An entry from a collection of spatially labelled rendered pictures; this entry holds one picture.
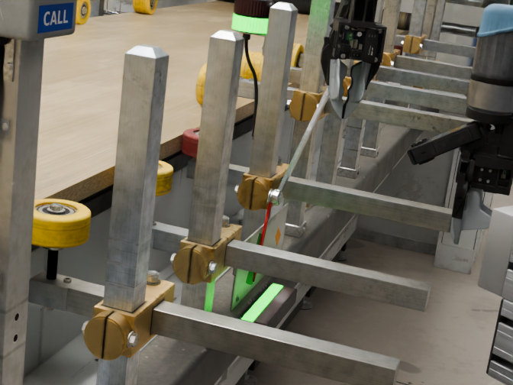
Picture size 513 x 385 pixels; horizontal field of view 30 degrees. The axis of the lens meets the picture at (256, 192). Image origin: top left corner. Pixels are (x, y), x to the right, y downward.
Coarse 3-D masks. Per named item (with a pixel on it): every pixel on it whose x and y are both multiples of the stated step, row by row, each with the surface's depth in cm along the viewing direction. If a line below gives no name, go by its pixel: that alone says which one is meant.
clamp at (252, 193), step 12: (276, 168) 155; (252, 180) 147; (264, 180) 148; (276, 180) 150; (240, 192) 148; (252, 192) 148; (264, 192) 147; (240, 204) 149; (252, 204) 148; (264, 204) 147
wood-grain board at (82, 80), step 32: (96, 32) 259; (128, 32) 267; (160, 32) 275; (192, 32) 284; (64, 64) 205; (96, 64) 210; (192, 64) 227; (64, 96) 174; (96, 96) 177; (192, 96) 189; (64, 128) 150; (96, 128) 153; (64, 160) 133; (96, 160) 135; (64, 192) 120
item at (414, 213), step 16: (192, 160) 157; (192, 176) 157; (240, 176) 155; (288, 192) 153; (304, 192) 152; (320, 192) 151; (336, 192) 151; (352, 192) 150; (368, 192) 152; (336, 208) 151; (352, 208) 150; (368, 208) 150; (384, 208) 149; (400, 208) 148; (416, 208) 147; (432, 208) 148; (416, 224) 148; (432, 224) 147; (448, 224) 146
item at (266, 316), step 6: (288, 288) 151; (294, 288) 152; (282, 294) 148; (288, 294) 149; (276, 300) 146; (282, 300) 146; (270, 306) 143; (276, 306) 144; (264, 312) 141; (270, 312) 141; (258, 318) 139; (264, 318) 139; (270, 318) 139; (264, 324) 137
